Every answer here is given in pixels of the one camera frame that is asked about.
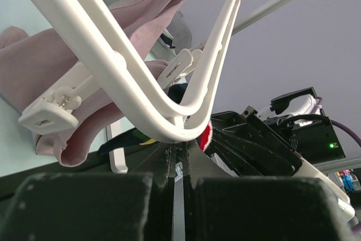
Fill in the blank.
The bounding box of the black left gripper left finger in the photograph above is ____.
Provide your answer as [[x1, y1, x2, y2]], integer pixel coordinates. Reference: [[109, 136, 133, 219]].
[[1, 143, 173, 240]]

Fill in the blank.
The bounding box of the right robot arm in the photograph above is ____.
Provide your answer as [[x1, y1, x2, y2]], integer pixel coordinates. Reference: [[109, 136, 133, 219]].
[[204, 87, 355, 221]]

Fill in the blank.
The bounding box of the metal drying rack stand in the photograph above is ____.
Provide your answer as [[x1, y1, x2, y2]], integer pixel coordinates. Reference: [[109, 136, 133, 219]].
[[108, 0, 346, 174]]

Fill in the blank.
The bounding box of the white plastic clip hanger frame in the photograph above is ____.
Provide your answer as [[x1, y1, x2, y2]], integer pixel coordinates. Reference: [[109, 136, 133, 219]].
[[31, 0, 241, 143]]

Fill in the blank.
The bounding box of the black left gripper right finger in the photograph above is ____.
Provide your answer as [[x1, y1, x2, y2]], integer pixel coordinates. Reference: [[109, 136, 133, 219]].
[[183, 141, 355, 240]]

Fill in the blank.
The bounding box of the navy Santa sock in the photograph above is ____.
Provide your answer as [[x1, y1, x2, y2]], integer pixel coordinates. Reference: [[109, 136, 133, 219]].
[[97, 82, 212, 159]]

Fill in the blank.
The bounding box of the pink cloth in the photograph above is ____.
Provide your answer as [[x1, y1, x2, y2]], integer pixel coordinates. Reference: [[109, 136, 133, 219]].
[[0, 0, 198, 168]]

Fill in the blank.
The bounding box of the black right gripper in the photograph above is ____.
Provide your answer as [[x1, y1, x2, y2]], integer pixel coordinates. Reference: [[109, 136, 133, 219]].
[[210, 106, 302, 176]]

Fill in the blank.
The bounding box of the white hanger clip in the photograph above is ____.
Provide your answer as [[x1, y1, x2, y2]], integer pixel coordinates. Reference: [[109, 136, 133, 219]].
[[19, 76, 100, 135], [157, 49, 202, 89]]

